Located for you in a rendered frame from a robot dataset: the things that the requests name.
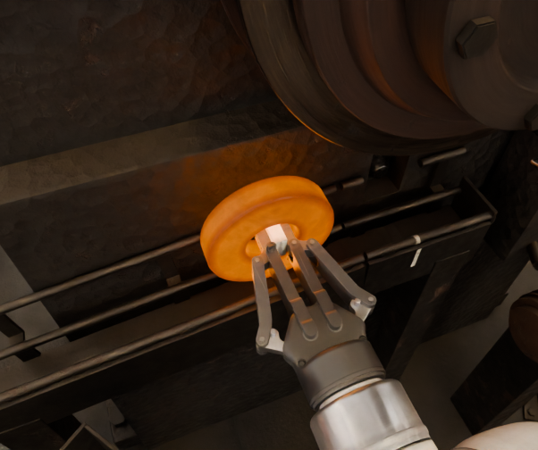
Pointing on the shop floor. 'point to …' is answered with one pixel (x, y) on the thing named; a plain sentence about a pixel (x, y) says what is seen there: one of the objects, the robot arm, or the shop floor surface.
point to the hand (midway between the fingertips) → (269, 224)
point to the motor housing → (518, 360)
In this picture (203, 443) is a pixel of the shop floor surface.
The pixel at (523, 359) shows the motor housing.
